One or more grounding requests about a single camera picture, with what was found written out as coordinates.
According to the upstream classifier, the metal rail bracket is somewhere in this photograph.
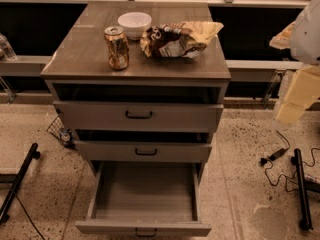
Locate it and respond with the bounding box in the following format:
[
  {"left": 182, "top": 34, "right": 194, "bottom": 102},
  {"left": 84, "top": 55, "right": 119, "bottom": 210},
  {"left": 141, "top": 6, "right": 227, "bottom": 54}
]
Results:
[{"left": 261, "top": 70, "right": 284, "bottom": 108}]

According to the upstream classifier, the black floor stand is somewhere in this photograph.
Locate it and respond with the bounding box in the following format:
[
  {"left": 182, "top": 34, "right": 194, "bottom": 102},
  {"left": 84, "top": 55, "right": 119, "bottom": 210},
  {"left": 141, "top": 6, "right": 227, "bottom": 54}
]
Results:
[
  {"left": 291, "top": 149, "right": 320, "bottom": 231},
  {"left": 0, "top": 143, "right": 40, "bottom": 224}
]

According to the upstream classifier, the clear plastic bottle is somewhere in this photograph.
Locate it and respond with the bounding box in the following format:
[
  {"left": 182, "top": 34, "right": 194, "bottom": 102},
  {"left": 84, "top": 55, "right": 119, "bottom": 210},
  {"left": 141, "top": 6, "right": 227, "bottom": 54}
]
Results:
[{"left": 0, "top": 34, "right": 17, "bottom": 61}]

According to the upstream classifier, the black left floor stand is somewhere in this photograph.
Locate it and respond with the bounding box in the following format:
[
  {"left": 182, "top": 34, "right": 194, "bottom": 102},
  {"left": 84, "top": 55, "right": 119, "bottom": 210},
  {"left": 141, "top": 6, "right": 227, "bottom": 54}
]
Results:
[{"left": 0, "top": 143, "right": 40, "bottom": 224}]

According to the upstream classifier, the black right floor stand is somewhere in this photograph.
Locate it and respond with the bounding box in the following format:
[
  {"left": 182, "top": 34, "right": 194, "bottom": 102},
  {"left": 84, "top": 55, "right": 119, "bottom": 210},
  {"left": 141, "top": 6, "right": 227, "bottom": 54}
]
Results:
[{"left": 291, "top": 149, "right": 320, "bottom": 231}]

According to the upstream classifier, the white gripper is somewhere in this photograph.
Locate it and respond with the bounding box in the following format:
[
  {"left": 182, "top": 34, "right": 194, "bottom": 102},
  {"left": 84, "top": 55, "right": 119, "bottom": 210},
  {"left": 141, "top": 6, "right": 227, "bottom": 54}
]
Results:
[{"left": 275, "top": 65, "right": 320, "bottom": 126}]

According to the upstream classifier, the brown yellow chip bag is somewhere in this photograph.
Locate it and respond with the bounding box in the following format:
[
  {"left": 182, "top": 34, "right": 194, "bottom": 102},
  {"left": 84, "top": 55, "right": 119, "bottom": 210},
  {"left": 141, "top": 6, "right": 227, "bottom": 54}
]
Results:
[{"left": 140, "top": 21, "right": 224, "bottom": 58}]

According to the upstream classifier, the grey middle drawer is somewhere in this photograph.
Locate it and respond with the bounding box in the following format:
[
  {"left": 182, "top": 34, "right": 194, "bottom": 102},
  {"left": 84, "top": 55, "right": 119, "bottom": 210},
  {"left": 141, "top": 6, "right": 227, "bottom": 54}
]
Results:
[{"left": 76, "top": 141, "right": 212, "bottom": 163}]

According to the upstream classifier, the grey drawer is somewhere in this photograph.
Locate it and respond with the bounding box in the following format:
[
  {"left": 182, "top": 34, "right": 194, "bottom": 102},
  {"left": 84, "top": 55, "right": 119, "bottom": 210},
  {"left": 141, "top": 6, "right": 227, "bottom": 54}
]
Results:
[
  {"left": 54, "top": 101, "right": 223, "bottom": 133},
  {"left": 76, "top": 141, "right": 212, "bottom": 163},
  {"left": 76, "top": 162, "right": 211, "bottom": 237}
]

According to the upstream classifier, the gold soda can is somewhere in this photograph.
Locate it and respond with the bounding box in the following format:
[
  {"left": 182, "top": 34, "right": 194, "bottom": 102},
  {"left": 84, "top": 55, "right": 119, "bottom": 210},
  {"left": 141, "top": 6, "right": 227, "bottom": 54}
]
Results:
[{"left": 104, "top": 26, "right": 129, "bottom": 70}]

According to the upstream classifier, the grey three-drawer cabinet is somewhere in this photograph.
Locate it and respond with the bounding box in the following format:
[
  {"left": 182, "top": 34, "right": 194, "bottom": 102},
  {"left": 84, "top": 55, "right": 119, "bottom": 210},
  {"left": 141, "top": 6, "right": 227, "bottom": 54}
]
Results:
[{"left": 40, "top": 1, "right": 232, "bottom": 178}]

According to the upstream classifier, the grey top drawer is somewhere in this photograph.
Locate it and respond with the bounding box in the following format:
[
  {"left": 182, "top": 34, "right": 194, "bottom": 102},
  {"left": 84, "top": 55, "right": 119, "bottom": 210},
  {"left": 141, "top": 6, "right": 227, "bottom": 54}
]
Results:
[{"left": 54, "top": 101, "right": 223, "bottom": 133}]

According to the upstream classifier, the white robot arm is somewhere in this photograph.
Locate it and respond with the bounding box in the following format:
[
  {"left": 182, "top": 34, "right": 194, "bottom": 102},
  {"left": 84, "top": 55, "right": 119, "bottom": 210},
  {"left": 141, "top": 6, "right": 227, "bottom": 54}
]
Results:
[{"left": 275, "top": 0, "right": 320, "bottom": 125}]

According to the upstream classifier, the white bowl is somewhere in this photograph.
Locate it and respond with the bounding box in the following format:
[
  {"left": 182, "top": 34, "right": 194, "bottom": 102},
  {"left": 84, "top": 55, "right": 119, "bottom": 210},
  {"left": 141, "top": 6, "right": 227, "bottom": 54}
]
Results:
[{"left": 118, "top": 12, "right": 152, "bottom": 40}]

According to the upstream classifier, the grey bottom drawer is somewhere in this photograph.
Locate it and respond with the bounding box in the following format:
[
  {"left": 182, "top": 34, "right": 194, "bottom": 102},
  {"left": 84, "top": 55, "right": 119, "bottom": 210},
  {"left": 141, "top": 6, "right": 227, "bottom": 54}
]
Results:
[{"left": 76, "top": 162, "right": 211, "bottom": 237}]

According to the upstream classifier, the wire basket on floor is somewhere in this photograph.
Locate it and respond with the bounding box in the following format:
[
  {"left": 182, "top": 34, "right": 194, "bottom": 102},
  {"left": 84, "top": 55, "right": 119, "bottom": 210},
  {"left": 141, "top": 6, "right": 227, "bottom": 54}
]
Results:
[{"left": 46, "top": 116, "right": 74, "bottom": 148}]

